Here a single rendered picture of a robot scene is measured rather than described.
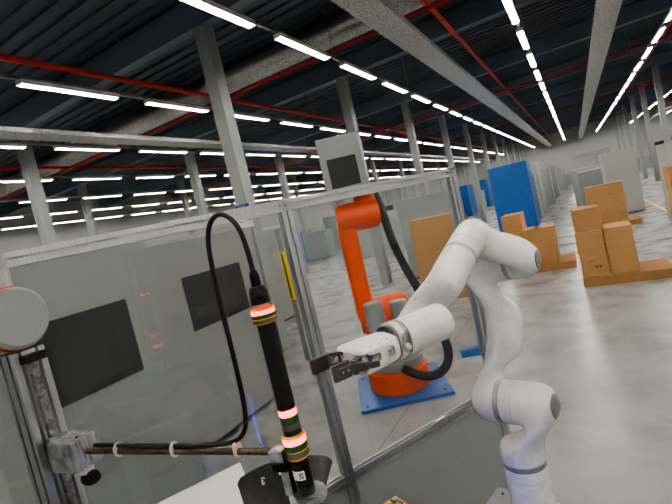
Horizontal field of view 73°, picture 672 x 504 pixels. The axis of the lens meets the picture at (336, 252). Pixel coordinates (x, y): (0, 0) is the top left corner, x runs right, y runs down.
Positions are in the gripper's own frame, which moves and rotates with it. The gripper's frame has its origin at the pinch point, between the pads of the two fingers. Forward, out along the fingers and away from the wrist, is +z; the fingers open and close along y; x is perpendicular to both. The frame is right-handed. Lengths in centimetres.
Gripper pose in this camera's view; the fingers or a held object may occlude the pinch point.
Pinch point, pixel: (326, 369)
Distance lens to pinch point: 90.2
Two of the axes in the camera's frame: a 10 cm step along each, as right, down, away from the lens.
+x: -2.2, -9.7, -0.6
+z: -8.3, 2.2, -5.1
